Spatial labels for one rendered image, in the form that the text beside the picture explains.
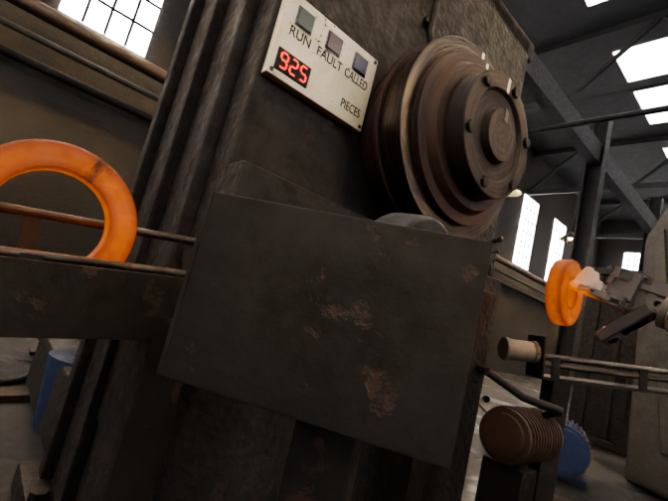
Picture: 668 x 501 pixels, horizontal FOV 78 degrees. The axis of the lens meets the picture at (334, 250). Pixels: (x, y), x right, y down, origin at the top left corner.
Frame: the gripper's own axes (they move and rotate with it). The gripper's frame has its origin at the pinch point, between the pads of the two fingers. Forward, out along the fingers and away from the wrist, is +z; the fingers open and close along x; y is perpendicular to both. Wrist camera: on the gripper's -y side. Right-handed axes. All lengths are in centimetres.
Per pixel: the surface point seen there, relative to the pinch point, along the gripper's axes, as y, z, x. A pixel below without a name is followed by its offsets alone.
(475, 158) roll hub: 14.5, 13.9, 33.2
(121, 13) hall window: 130, 685, 45
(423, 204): 1.8, 19.0, 35.8
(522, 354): -20.2, 4.8, -6.9
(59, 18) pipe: 69, 597, 107
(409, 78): 23, 25, 49
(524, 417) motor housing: -32.1, -5.1, 0.3
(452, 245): -8, -26, 81
